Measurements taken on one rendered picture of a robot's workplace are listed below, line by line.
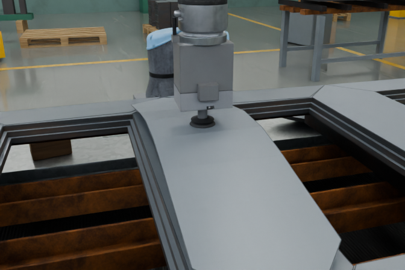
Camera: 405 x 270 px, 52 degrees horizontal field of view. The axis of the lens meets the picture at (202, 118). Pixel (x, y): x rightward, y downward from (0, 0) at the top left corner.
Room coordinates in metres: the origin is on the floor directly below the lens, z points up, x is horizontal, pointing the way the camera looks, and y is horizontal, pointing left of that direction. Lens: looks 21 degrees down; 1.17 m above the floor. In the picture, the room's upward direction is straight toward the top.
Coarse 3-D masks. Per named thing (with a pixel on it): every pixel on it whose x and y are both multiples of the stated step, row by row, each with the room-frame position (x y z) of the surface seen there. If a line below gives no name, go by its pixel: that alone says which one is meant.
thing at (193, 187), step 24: (192, 168) 0.52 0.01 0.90; (216, 168) 0.52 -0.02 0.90; (240, 168) 0.52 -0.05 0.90; (264, 168) 0.52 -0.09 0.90; (288, 168) 0.53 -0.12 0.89; (192, 192) 0.47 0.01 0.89; (216, 192) 0.47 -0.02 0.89; (240, 192) 0.47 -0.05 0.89; (264, 192) 0.48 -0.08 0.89; (288, 192) 0.48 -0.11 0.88
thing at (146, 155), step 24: (72, 120) 0.84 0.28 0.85; (96, 120) 0.85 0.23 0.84; (120, 120) 0.86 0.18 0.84; (144, 120) 0.83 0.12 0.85; (336, 120) 0.87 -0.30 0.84; (0, 144) 0.73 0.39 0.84; (144, 144) 0.71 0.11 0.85; (360, 144) 0.77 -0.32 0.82; (384, 144) 0.73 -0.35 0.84; (0, 168) 0.66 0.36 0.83; (144, 168) 0.65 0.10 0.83; (168, 192) 0.54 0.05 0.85; (168, 216) 0.48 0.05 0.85; (168, 240) 0.44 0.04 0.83; (168, 264) 0.41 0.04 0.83; (336, 264) 0.38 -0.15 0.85
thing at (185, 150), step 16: (256, 128) 0.63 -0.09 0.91; (160, 144) 0.57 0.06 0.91; (176, 144) 0.57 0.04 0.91; (192, 144) 0.57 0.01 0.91; (208, 144) 0.58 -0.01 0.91; (224, 144) 0.58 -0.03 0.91; (240, 144) 0.58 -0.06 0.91; (256, 144) 0.58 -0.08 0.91; (272, 144) 0.58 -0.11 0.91; (160, 160) 0.53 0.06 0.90; (176, 160) 0.53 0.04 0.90; (192, 160) 0.53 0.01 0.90; (208, 160) 0.54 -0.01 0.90; (224, 160) 0.54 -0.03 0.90
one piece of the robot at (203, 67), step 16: (176, 32) 0.64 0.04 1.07; (176, 48) 0.64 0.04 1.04; (192, 48) 0.61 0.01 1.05; (208, 48) 0.62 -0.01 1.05; (224, 48) 0.62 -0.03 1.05; (176, 64) 0.64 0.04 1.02; (192, 64) 0.61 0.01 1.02; (208, 64) 0.62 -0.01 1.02; (224, 64) 0.62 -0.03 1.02; (176, 80) 0.65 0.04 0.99; (192, 80) 0.61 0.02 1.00; (208, 80) 0.62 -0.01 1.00; (224, 80) 0.62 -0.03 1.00; (176, 96) 0.65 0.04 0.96; (192, 96) 0.61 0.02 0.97; (208, 96) 0.60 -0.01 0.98; (224, 96) 0.62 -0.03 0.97
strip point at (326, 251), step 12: (336, 240) 0.40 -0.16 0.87; (276, 252) 0.38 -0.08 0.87; (288, 252) 0.38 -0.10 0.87; (300, 252) 0.38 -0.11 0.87; (312, 252) 0.38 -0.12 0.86; (324, 252) 0.38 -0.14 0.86; (336, 252) 0.38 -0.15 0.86; (204, 264) 0.36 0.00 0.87; (216, 264) 0.36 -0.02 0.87; (228, 264) 0.36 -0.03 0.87; (240, 264) 0.36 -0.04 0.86; (252, 264) 0.36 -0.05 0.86; (264, 264) 0.36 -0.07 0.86; (276, 264) 0.37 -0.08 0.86; (288, 264) 0.37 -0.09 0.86; (300, 264) 0.37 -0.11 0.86; (312, 264) 0.37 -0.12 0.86; (324, 264) 0.37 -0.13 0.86
